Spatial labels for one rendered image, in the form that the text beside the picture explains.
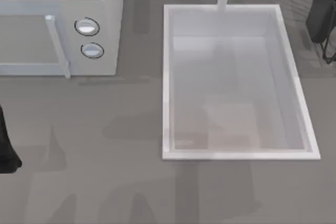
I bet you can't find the white sink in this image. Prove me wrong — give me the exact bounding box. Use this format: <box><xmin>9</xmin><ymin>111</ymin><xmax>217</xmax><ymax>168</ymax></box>
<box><xmin>161</xmin><ymin>4</ymin><xmax>321</xmax><ymax>161</ymax></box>

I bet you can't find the pale microwave oven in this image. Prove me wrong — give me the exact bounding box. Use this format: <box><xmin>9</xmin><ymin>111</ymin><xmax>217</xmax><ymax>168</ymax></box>
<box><xmin>0</xmin><ymin>0</ymin><xmax>124</xmax><ymax>77</ymax></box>

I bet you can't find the round microwave knob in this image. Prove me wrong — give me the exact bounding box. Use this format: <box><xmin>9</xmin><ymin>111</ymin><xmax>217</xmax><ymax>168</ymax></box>
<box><xmin>80</xmin><ymin>42</ymin><xmax>105</xmax><ymax>59</ymax></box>
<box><xmin>74</xmin><ymin>17</ymin><xmax>100</xmax><ymax>36</ymax></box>

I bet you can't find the microwave door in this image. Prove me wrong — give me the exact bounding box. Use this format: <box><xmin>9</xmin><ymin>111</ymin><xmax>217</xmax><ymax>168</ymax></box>
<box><xmin>0</xmin><ymin>14</ymin><xmax>69</xmax><ymax>76</ymax></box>

